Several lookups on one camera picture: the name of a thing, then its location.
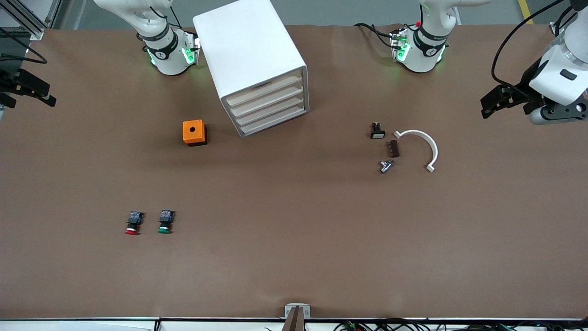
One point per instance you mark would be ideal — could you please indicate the brown terminal block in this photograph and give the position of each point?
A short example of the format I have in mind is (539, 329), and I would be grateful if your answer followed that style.
(393, 148)

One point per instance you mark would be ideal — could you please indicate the red mushroom push button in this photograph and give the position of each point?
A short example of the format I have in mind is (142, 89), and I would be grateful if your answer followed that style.
(133, 223)

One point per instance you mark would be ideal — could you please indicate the aluminium frame profile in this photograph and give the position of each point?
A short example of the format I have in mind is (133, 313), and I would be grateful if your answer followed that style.
(32, 18)

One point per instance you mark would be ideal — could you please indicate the white curved plastic bracket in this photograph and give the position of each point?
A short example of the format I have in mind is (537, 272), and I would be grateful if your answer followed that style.
(429, 142)

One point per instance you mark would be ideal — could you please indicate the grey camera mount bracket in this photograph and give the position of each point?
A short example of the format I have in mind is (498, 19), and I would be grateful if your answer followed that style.
(297, 312)

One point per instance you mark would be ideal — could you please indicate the silver metal connector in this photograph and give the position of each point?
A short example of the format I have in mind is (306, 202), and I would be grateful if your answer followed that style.
(386, 166)

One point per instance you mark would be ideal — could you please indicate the orange box with hole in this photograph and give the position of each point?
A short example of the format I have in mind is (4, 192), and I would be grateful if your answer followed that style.
(193, 131)

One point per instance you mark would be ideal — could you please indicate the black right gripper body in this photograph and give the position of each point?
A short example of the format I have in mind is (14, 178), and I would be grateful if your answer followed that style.
(10, 82)

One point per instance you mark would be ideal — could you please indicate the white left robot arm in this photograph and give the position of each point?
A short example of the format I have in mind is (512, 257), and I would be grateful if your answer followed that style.
(422, 50)

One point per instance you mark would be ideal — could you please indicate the black switch with white face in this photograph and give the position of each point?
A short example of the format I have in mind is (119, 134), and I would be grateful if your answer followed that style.
(377, 131)

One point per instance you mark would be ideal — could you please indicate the green mushroom push button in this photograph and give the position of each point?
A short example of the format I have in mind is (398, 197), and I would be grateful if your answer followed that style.
(165, 221)

